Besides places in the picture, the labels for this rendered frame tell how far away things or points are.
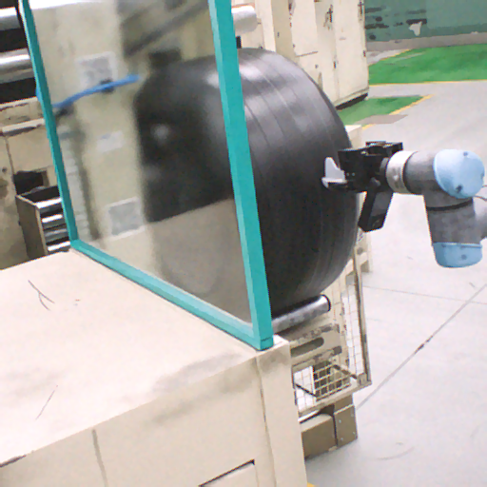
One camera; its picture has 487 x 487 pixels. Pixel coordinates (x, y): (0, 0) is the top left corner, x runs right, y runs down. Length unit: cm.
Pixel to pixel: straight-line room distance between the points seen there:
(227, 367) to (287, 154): 79
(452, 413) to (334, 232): 164
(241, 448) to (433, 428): 223
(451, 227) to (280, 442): 57
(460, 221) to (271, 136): 41
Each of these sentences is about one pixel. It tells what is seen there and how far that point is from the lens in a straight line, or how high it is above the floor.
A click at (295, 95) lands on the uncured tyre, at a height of 140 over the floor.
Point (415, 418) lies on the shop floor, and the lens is 317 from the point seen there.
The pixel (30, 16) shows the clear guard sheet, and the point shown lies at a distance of 127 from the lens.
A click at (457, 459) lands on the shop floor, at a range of 296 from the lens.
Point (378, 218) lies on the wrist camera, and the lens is 152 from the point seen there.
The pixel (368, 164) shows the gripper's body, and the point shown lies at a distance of 149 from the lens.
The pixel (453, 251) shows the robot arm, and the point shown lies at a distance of 139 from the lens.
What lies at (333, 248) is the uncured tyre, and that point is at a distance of 169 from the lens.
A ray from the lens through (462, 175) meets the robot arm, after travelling 134.
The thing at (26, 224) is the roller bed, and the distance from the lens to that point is 208.
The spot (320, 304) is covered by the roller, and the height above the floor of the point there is 91.
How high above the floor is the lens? 166
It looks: 18 degrees down
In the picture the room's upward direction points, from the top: 9 degrees counter-clockwise
